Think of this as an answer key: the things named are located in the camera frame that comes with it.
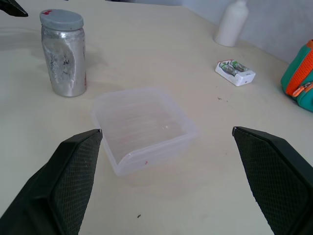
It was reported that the white battery charger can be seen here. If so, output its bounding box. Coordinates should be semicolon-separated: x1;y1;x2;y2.
215;58;256;87

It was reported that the teal and orange pouch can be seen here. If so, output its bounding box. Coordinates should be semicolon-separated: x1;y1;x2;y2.
280;39;313;113

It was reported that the silver jar with grey lid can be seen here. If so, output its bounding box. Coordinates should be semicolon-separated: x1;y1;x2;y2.
41;24;88;97

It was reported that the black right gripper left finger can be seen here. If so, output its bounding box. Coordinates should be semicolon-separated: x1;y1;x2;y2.
0;128;103;235

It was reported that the white plastic jar lid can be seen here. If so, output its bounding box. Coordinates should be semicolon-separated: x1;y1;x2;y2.
39;9;84;30

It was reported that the green AA battery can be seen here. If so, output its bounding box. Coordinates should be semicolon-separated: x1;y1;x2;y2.
219;62;238;75
230;60;248;72

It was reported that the white plastic bottle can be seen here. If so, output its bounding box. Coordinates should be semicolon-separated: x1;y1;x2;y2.
214;0;250;47

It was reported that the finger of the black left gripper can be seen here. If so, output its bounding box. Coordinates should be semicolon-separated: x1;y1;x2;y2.
0;0;29;18

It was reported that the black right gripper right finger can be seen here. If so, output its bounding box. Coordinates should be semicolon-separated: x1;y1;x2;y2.
231;126;313;235

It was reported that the clear plastic container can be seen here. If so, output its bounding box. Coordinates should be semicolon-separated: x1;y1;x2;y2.
89;86;199;178

